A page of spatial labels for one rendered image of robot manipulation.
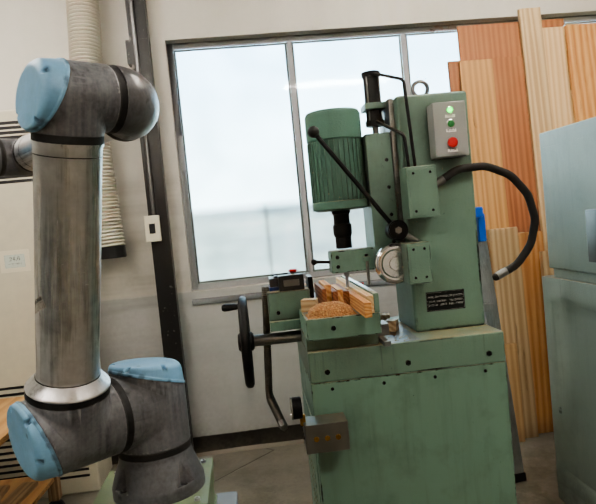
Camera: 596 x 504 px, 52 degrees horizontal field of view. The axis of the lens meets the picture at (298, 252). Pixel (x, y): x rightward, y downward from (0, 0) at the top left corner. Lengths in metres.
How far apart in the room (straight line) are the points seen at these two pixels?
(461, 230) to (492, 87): 1.57
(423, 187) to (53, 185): 1.09
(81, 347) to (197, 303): 2.09
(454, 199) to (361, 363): 0.57
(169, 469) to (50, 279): 0.46
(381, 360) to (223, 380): 1.62
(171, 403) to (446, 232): 1.02
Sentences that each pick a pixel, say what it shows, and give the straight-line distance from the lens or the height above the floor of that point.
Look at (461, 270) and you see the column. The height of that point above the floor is 0.98.
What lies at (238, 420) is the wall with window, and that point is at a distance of 3.34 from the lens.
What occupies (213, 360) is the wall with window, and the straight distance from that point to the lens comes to 3.26.
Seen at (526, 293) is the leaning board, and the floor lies 0.70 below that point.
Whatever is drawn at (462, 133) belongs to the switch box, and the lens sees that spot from 1.88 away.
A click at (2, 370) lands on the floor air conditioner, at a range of 3.15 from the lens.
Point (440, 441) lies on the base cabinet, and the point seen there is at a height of 0.50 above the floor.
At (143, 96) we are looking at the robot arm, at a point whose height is 1.41.
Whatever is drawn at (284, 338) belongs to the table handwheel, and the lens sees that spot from 1.94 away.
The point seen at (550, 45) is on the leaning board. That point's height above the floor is 1.96.
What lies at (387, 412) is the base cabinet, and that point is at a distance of 1.83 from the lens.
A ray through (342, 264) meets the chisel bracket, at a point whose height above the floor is 1.03.
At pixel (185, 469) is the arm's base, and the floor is 0.70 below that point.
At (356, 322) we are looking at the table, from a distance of 1.72.
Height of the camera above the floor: 1.18
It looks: 3 degrees down
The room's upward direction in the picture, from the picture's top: 6 degrees counter-clockwise
